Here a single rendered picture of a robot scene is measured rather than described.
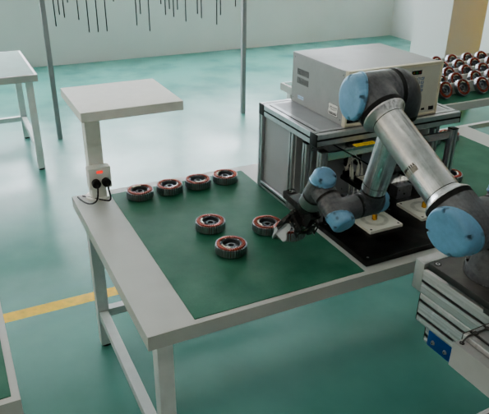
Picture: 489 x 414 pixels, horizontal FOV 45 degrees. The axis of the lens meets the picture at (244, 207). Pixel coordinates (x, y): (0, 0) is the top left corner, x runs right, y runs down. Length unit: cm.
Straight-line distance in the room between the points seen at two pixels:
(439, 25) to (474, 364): 507
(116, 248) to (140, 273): 20
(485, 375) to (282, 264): 84
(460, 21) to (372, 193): 457
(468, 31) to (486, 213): 505
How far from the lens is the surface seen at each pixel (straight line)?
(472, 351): 145
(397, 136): 145
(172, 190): 247
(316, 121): 227
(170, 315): 179
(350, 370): 276
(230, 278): 194
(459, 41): 629
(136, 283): 194
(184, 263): 202
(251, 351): 281
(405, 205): 243
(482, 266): 150
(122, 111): 212
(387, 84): 153
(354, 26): 1005
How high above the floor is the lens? 182
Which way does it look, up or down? 27 degrees down
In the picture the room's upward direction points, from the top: 1 degrees clockwise
